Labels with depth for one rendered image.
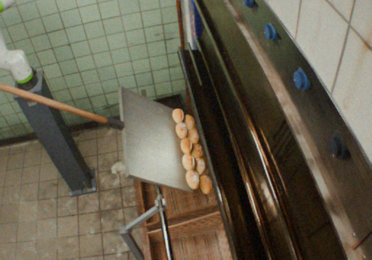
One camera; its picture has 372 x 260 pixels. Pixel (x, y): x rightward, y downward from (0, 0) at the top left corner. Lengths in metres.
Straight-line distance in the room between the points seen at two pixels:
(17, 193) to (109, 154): 0.99
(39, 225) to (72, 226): 0.32
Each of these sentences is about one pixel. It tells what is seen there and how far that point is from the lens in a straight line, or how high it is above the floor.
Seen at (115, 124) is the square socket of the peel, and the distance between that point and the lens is 1.59.
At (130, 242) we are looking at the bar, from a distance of 1.84.
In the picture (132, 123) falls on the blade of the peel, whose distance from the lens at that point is 1.70.
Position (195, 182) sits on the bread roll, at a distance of 1.64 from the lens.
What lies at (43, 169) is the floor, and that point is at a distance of 3.38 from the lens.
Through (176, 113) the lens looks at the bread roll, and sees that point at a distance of 1.90.
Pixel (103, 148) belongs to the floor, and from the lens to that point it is 3.28.
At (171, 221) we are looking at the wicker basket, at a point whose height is 0.73.
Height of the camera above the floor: 2.49
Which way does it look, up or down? 49 degrees down
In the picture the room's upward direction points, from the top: 7 degrees counter-clockwise
